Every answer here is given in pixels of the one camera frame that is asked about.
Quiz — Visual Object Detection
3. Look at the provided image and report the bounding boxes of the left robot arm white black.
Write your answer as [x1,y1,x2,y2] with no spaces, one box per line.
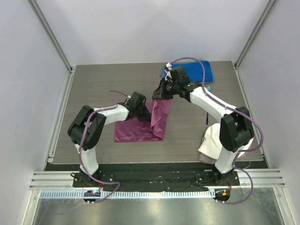
[67,91,151,187]

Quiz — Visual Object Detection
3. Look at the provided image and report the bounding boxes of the magenta satin napkin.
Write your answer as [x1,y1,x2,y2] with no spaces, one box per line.
[114,100,172,143]

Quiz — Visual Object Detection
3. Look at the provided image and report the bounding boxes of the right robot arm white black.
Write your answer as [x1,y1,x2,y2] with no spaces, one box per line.
[152,67,254,185]

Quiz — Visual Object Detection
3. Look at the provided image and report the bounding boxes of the white folded cloth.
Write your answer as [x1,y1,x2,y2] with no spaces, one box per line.
[197,124,255,161]

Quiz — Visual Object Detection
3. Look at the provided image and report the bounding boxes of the aluminium frame post right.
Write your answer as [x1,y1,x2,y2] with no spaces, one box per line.
[233,0,279,68]

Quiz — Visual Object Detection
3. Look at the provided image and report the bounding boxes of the aluminium front rail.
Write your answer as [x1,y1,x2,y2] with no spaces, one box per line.
[30,169,285,190]

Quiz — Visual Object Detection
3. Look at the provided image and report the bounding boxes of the iridescent purple spoon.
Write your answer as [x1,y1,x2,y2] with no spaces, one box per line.
[206,112,209,125]

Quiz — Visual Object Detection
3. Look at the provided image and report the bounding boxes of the aluminium frame post left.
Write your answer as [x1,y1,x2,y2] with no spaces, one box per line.
[27,0,73,72]

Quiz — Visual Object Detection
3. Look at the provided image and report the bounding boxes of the white slotted cable duct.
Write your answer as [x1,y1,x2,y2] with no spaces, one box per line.
[40,189,215,199]

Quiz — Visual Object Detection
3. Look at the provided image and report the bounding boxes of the blue terry towel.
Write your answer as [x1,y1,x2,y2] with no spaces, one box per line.
[171,61,215,83]

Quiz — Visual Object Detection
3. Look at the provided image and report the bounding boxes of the aluminium frame post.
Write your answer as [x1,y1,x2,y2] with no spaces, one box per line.
[233,0,279,68]
[27,0,73,72]

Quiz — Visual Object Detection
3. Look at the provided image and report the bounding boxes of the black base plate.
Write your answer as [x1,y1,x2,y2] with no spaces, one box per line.
[70,162,240,192]

